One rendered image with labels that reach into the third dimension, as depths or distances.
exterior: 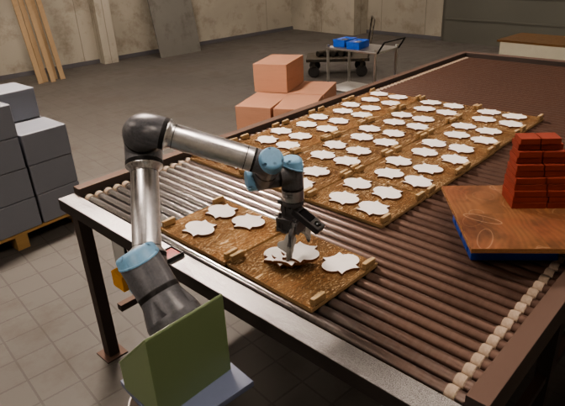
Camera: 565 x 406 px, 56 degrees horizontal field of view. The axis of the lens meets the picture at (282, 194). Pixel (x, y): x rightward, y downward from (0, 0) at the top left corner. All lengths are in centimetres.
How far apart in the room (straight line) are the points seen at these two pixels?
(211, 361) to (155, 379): 18
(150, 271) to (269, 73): 481
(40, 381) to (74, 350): 24
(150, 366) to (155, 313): 13
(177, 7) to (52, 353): 946
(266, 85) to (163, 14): 587
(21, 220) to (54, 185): 35
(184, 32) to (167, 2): 67
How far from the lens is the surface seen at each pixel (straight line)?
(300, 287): 177
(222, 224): 219
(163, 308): 139
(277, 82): 605
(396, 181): 253
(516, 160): 210
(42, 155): 428
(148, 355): 136
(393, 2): 1293
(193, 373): 150
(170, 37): 1167
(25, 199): 431
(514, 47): 772
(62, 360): 320
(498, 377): 151
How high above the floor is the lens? 196
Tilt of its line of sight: 25 degrees down
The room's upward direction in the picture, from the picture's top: 3 degrees counter-clockwise
